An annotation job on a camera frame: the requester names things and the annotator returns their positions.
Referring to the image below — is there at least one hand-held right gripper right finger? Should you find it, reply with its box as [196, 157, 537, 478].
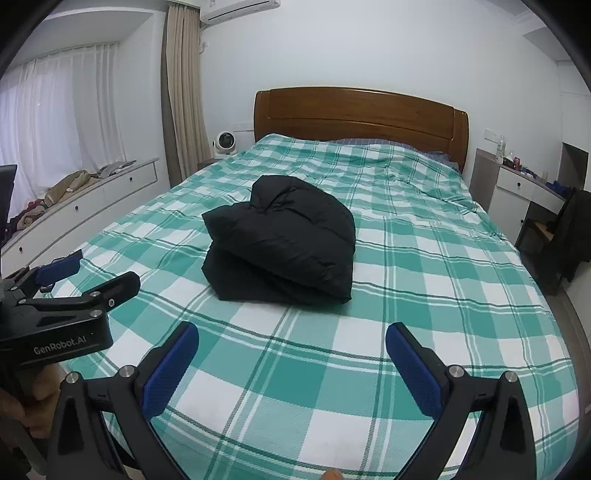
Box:
[385, 322, 539, 480]

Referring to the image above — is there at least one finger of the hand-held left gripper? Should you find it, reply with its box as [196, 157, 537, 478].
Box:
[25, 250, 84, 294]
[19, 271, 141, 320]

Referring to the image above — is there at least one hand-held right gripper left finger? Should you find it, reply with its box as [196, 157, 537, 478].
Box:
[46, 322, 200, 480]

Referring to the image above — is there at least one black puffer jacket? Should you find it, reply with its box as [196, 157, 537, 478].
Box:
[202, 174, 356, 305]

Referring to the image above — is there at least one chair with dark clothes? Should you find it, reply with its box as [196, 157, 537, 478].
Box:
[538, 186, 591, 297]

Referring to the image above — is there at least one bed with green plaid cover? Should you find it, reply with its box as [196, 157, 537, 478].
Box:
[59, 133, 581, 480]

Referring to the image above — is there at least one beige garment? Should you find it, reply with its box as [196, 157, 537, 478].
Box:
[44, 169, 101, 209]

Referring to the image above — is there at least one white window bench cabinet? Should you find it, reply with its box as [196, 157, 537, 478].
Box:
[0, 158, 160, 278]

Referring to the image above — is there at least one grey garment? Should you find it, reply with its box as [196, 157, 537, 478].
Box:
[97, 160, 138, 179]

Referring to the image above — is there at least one wooden chair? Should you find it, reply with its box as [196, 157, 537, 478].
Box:
[514, 216, 563, 260]

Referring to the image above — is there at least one white round fan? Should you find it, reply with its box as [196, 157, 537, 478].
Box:
[211, 131, 238, 160]

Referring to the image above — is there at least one beige curtain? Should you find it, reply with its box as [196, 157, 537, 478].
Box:
[161, 4, 214, 188]

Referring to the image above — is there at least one white desk with drawer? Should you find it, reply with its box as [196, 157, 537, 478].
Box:
[473, 148, 570, 247]

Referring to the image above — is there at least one wooden headboard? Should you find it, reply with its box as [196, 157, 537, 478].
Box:
[253, 87, 470, 174]

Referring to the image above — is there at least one white wardrobe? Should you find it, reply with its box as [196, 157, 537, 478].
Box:
[551, 62, 591, 197]

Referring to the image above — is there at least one white air conditioner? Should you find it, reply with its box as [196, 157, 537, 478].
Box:
[199, 0, 282, 23]

